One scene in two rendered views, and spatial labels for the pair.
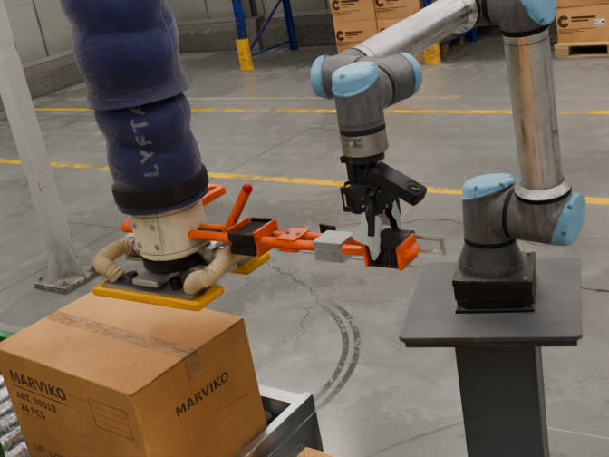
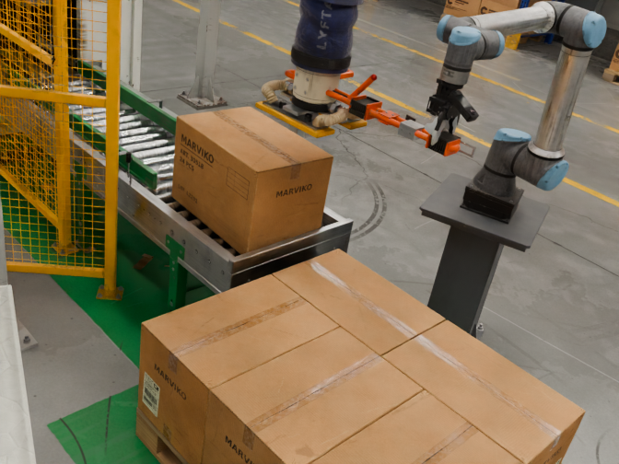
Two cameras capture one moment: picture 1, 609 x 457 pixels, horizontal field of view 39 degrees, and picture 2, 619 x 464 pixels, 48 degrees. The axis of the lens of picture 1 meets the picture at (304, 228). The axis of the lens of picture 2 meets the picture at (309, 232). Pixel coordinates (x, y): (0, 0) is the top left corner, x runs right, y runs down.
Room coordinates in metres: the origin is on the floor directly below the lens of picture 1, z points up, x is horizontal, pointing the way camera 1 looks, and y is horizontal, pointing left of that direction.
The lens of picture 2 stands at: (-0.62, 0.12, 2.07)
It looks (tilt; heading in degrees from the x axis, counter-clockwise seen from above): 29 degrees down; 3
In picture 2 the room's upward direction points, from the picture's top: 10 degrees clockwise
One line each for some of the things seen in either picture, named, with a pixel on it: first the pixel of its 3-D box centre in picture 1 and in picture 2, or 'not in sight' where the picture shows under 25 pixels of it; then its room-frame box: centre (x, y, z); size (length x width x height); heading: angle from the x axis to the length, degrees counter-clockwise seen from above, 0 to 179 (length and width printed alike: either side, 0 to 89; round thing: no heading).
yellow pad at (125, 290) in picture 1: (155, 285); (295, 114); (1.87, 0.37, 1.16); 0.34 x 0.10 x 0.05; 53
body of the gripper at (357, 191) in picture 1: (367, 181); (446, 98); (1.62, -0.14, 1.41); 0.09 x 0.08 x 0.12; 52
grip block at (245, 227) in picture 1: (254, 236); (365, 107); (1.80, 0.12, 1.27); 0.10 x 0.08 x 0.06; 143
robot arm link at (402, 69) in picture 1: (387, 80); (482, 44); (1.70, -0.22, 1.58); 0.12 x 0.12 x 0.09; 47
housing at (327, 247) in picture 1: (335, 246); (411, 130); (1.67, -0.06, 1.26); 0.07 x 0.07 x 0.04; 53
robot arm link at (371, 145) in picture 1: (363, 142); (454, 75); (1.61, -0.14, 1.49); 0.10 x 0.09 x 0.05; 142
